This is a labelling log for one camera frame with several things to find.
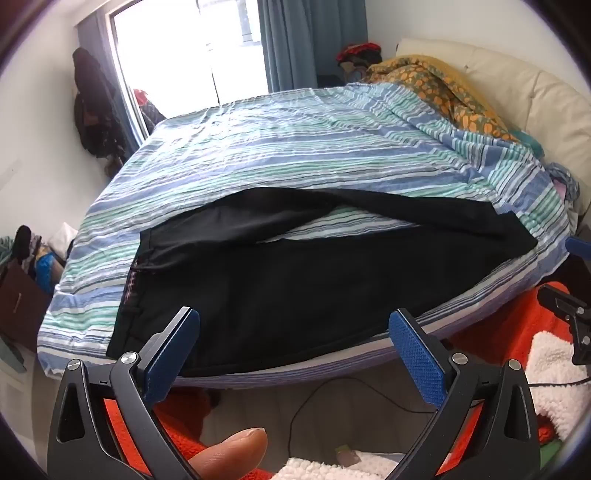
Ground blue bag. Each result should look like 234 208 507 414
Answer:
34 254 61 296

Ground black cable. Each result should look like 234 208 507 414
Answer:
287 377 432 462

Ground red cloth at window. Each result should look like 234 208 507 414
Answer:
134 88 167 132

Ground pile of red black clothes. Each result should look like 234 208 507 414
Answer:
335 42 384 84

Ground person's left hand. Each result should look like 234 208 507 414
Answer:
187 428 269 480

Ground dark hanging clothes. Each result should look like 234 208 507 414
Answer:
71 46 134 162

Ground blue pink clothes heap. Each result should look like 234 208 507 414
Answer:
547 164 580 213

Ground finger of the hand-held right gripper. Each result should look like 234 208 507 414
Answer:
566 237 591 261
537 281 591 365

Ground white fleece cloth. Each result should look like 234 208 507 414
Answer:
272 330 588 480

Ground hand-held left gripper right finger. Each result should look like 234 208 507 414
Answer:
385 308 541 480

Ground black pants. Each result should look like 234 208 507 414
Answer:
106 187 539 377

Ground window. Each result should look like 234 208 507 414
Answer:
108 0 271 139

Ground orange patterned quilt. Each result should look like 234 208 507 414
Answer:
365 55 522 141

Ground cream padded headboard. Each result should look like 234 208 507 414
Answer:
396 38 591 204

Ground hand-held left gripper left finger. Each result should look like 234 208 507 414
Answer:
46 306 200 480

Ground orange fuzzy cloth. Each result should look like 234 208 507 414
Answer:
102 277 573 480

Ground striped bed sheet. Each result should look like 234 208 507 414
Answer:
37 83 571 388

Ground blue curtain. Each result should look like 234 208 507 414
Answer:
259 0 370 93

